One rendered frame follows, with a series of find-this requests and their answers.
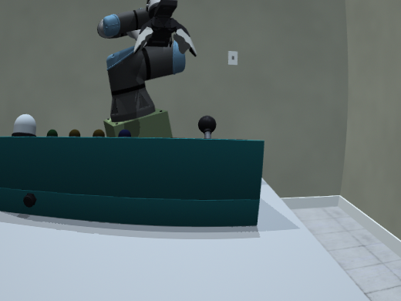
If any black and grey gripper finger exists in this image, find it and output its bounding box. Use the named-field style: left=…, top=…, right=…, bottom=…
left=173, top=22, right=197, bottom=57
left=133, top=20, right=158, bottom=54

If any dark teal control console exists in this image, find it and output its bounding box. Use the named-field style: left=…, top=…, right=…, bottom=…
left=0, top=114, right=265, bottom=227

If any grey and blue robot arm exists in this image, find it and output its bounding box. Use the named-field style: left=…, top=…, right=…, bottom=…
left=97, top=0, right=186, bottom=122

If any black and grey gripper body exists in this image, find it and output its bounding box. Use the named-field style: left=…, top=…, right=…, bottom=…
left=147, top=4, right=177, bottom=47

